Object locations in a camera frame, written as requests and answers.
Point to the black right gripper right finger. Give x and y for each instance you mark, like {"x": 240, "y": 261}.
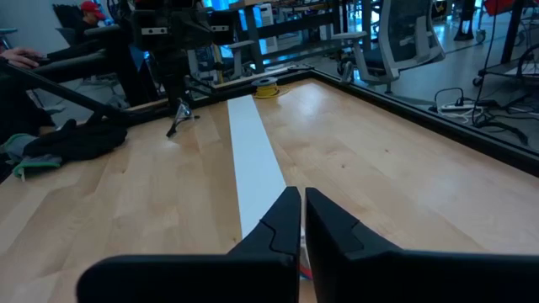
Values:
{"x": 400, "y": 278}

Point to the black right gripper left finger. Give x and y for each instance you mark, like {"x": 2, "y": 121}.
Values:
{"x": 189, "y": 278}

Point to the white raceway cover strip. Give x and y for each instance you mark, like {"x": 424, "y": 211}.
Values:
{"x": 252, "y": 160}

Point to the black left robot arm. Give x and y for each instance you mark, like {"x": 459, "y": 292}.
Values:
{"x": 168, "y": 25}

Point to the black work glove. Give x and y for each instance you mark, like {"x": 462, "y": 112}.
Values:
{"x": 76, "y": 141}
{"x": 33, "y": 164}

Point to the white power strip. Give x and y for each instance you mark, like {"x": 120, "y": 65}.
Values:
{"x": 459, "y": 107}

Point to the black side desk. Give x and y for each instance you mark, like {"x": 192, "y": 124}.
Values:
{"x": 76, "y": 67}

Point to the grey office chair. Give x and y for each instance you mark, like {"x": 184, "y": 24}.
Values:
{"x": 404, "y": 33}

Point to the person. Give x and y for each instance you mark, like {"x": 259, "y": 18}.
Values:
{"x": 90, "y": 17}

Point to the black aluminium frame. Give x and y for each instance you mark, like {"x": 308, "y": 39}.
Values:
{"x": 421, "y": 113}

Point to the black desk frame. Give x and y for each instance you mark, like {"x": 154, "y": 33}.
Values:
{"x": 511, "y": 33}

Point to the grey desk frame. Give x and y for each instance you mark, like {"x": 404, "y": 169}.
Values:
{"x": 295, "y": 23}

